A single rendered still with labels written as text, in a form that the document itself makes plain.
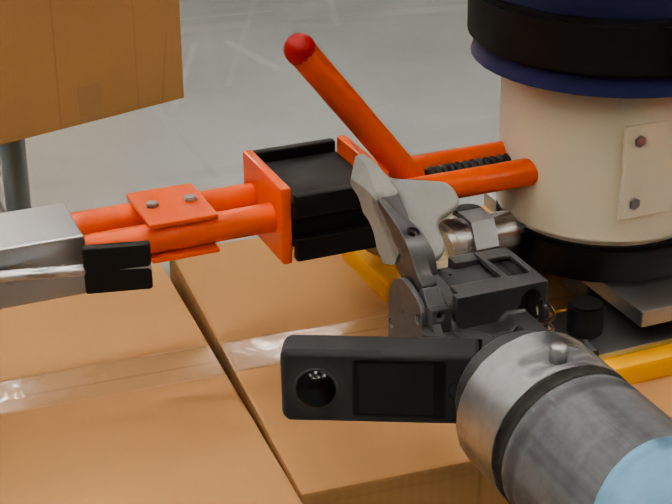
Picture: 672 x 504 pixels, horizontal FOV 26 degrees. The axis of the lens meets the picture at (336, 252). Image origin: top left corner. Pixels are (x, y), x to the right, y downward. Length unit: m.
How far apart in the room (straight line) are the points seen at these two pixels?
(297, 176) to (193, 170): 2.93
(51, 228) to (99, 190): 2.89
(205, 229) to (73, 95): 1.53
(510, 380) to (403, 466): 0.24
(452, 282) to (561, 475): 0.20
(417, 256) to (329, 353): 0.08
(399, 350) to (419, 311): 0.04
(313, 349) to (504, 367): 0.12
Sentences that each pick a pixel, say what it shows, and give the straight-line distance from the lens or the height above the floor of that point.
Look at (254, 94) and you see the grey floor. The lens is 4.57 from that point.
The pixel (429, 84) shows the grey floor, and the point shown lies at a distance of 4.66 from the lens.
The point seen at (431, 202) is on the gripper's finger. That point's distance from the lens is 0.92.
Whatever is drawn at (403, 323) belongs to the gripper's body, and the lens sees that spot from 0.88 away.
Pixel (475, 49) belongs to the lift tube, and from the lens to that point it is 1.13.
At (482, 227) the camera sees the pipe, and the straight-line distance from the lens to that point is 1.14.
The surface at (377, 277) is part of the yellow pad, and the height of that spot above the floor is 0.96.
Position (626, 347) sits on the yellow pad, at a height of 0.97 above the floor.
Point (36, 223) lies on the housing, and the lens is 1.02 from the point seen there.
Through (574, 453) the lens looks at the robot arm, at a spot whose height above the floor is 1.11.
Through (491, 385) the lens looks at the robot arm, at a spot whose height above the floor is 1.10.
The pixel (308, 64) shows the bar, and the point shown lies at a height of 1.18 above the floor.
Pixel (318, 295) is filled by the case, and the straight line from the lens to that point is 1.21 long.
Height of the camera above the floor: 1.50
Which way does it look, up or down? 25 degrees down
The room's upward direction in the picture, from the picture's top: straight up
